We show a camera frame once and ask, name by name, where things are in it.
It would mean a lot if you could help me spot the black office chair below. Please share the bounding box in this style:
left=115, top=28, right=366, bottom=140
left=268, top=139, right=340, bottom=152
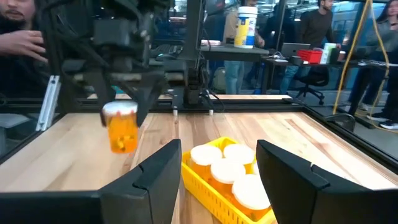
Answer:
left=294, top=65, right=330, bottom=106

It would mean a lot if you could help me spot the yellow plastic basket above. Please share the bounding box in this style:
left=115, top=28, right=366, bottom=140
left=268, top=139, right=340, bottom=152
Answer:
left=181, top=136, right=277, bottom=224

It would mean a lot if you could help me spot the long black desk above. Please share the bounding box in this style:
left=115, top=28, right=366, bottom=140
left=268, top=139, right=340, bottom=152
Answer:
left=261, top=55, right=398, bottom=94

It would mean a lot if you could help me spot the yellow power cable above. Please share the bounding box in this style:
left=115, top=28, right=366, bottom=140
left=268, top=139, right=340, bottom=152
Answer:
left=331, top=0, right=398, bottom=134

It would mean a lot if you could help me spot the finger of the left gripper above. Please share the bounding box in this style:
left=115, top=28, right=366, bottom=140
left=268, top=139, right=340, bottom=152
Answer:
left=83, top=70, right=116, bottom=127
left=124, top=77, right=169, bottom=127

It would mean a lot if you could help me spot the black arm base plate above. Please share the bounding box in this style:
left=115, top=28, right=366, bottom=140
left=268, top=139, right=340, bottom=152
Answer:
left=169, top=98, right=225, bottom=113

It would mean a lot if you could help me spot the white green box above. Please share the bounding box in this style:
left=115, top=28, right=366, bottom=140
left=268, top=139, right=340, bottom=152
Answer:
left=320, top=42, right=337, bottom=65

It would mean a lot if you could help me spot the black side table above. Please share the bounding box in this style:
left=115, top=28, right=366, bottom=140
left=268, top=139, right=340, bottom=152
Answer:
left=200, top=45, right=270, bottom=94

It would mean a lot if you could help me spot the silver aluminium bar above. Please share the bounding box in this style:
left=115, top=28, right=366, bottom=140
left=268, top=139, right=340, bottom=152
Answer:
left=35, top=75, right=62, bottom=131

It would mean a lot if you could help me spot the grey laptop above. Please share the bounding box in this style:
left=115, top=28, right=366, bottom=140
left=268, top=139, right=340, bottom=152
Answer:
left=280, top=42, right=312, bottom=58

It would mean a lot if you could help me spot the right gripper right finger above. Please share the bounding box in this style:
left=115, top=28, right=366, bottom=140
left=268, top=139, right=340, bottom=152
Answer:
left=256, top=139, right=374, bottom=224

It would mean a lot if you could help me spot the person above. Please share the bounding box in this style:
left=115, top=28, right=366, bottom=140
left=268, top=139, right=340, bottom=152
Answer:
left=223, top=0, right=265, bottom=95
left=0, top=0, right=52, bottom=100
left=261, top=2, right=301, bottom=95
left=300, top=0, right=342, bottom=50
left=348, top=0, right=398, bottom=130

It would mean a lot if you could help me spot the red plastic basket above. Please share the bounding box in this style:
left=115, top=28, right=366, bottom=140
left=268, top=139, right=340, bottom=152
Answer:
left=297, top=49, right=323, bottom=65

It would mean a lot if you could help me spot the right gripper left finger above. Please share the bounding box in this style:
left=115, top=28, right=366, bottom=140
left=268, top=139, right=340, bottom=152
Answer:
left=99, top=139, right=183, bottom=224

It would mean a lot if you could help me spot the white yellow wipes canister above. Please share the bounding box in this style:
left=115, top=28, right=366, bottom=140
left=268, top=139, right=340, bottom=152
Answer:
left=233, top=6, right=259, bottom=50

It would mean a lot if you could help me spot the person's hand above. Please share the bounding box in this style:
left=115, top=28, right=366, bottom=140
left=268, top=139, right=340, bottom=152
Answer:
left=0, top=30, right=48, bottom=63

